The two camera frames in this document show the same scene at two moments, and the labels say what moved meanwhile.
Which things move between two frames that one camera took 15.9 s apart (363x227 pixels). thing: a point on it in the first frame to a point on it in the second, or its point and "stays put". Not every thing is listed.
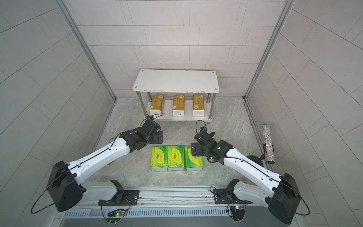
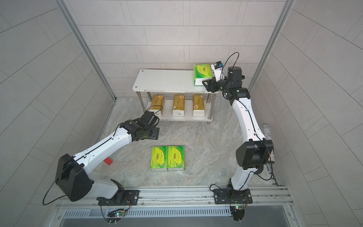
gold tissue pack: (198, 105) stays put
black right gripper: (197, 146) to (213, 82)
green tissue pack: (176, 158) stays put
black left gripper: (157, 140) to (156, 133)
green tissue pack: (193, 163) to (202, 72)
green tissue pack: (159, 158) stays put
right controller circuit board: (238, 212) stays put
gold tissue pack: (178, 105) stays put
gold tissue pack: (157, 105) stays put
